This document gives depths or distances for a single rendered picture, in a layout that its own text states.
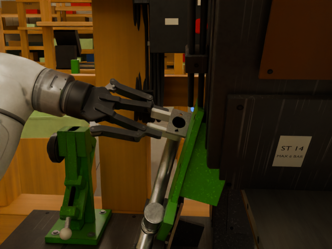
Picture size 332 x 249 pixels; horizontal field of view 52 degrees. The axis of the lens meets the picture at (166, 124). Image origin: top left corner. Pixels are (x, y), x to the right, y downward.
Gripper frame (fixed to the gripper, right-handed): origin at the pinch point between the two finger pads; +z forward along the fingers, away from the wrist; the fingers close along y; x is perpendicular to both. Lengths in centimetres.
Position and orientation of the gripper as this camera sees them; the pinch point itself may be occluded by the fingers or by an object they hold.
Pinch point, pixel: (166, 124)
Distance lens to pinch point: 68.8
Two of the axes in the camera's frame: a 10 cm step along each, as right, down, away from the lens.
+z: 9.6, 2.7, -0.2
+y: 2.5, -8.4, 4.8
